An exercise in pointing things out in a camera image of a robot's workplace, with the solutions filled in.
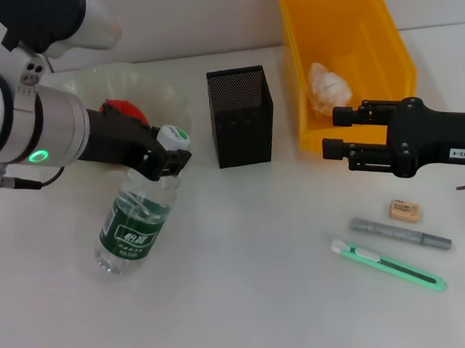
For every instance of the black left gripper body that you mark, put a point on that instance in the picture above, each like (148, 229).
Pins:
(119, 137)

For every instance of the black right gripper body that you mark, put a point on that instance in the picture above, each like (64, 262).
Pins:
(431, 138)

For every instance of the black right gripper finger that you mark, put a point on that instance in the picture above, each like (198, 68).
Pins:
(333, 149)
(343, 116)

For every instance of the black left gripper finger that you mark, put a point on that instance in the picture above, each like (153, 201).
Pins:
(172, 163)

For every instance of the red-orange toy orange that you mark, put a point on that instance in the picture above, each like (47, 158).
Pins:
(130, 109)

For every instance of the white paper ball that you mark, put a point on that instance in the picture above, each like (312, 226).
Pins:
(330, 89)

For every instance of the clear green-label water bottle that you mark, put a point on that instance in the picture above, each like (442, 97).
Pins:
(137, 227)

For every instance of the green utility knife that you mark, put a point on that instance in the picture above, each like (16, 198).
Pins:
(392, 267)

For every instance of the pale green glass fruit plate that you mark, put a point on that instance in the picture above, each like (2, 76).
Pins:
(165, 99)

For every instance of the beige eraser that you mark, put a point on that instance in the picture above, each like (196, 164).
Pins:
(403, 211)

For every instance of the black mesh pen holder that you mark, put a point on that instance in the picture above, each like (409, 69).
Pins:
(246, 133)

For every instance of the grey marker pen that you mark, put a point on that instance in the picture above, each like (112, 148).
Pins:
(394, 233)

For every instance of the yellow plastic bin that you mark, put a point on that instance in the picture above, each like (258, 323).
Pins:
(338, 29)

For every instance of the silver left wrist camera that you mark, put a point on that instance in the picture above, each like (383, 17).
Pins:
(49, 19)

